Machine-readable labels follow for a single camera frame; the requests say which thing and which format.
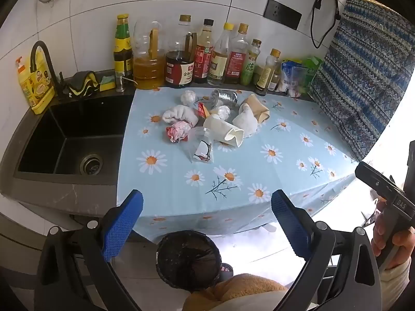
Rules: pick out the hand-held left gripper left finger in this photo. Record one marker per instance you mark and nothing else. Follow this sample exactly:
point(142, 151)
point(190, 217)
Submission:
point(121, 223)

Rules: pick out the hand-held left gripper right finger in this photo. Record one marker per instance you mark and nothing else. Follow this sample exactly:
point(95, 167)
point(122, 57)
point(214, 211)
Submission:
point(291, 223)

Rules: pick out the black mesh waste bin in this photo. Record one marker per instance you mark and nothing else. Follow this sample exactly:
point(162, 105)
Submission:
point(188, 259)

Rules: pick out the red and white wrapper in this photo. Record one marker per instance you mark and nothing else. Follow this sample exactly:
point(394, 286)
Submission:
point(176, 131)

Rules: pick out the brown paper cup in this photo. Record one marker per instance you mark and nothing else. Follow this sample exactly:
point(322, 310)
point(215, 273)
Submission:
point(257, 107)

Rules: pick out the white sock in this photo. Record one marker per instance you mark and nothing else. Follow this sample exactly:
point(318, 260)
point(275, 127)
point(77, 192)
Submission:
point(178, 115)

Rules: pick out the person's right forearm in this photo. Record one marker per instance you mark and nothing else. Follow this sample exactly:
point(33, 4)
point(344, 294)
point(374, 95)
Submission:
point(394, 285)

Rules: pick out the person's right hand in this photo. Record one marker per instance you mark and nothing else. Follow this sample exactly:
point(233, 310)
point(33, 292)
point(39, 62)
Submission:
point(405, 247)

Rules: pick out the blue daisy tablecloth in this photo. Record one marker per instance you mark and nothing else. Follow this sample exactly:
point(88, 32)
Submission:
point(259, 168)

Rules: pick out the steel sink drain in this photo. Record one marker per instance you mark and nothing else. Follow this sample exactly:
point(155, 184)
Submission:
point(92, 164)

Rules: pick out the person's foot in slipper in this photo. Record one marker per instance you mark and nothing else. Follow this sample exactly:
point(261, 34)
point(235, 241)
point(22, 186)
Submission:
point(226, 270)

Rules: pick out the person's brown fleece pants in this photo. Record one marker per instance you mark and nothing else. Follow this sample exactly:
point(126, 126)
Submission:
point(240, 286)

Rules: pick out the person's white jacket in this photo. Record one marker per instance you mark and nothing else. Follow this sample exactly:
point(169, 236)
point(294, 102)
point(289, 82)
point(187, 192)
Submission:
point(253, 303)

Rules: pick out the white base cabinet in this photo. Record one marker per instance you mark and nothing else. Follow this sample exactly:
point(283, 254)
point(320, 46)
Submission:
point(26, 233)

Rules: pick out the black kitchen sink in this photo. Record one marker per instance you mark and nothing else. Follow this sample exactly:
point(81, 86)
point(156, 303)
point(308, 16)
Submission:
point(81, 126)

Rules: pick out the clear printed plastic bag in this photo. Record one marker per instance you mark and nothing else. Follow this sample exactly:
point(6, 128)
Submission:
point(201, 147)

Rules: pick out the white paper cup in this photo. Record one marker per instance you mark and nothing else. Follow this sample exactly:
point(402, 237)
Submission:
point(220, 129)

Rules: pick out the blue patterned cloth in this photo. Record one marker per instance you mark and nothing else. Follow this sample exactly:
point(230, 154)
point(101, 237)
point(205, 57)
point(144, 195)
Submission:
point(366, 81)

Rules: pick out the small clear plastic wrapper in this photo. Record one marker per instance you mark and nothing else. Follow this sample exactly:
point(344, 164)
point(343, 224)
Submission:
point(222, 111)

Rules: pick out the red snack wrapper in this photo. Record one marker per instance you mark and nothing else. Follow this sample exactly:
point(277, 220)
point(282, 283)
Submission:
point(202, 109)

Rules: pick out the yellow green sponge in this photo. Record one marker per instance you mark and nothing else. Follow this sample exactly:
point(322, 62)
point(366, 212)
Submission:
point(108, 83)

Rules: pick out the chrome soap dispenser pump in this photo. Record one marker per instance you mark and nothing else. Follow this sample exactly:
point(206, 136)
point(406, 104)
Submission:
point(120, 82)

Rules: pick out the silver foil wrapper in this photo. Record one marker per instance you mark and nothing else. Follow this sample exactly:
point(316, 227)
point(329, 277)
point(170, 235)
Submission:
point(224, 98)

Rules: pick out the crumpled white tissue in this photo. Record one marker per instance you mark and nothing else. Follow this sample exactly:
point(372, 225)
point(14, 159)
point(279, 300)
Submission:
point(188, 97)

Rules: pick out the grey and yellow cloth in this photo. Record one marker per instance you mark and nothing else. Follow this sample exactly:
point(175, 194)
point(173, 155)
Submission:
point(81, 82)

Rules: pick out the green plastic bag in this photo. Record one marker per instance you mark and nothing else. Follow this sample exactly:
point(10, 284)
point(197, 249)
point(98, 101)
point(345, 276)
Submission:
point(312, 71)

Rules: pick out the large cooking oil jug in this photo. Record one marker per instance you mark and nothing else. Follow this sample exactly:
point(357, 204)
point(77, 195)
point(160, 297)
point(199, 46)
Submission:
point(148, 68)

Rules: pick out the yellow dish soap bottle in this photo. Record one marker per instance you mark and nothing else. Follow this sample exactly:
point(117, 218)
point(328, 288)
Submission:
point(35, 90)

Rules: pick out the green label oil bottle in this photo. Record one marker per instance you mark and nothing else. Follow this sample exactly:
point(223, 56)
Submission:
point(250, 68)

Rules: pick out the dark soy sauce jug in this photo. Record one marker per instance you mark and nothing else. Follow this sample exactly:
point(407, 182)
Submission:
point(179, 68)

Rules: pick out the gold cap red label bottle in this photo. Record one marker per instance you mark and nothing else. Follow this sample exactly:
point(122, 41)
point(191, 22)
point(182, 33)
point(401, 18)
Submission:
point(236, 61)

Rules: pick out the yellow cap clear bottle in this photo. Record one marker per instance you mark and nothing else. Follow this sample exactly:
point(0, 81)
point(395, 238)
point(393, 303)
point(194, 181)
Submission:
point(219, 61)

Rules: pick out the green label sauce bottle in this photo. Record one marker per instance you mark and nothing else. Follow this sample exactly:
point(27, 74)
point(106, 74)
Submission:
point(123, 45)

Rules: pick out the black faucet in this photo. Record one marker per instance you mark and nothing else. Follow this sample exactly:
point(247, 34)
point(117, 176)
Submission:
point(48, 58)

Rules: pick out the black cap red label bottle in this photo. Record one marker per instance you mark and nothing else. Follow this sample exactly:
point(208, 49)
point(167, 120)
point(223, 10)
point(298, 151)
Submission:
point(203, 58)

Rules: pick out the black wall outlet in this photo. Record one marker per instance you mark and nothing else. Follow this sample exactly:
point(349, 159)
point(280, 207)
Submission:
point(282, 13)

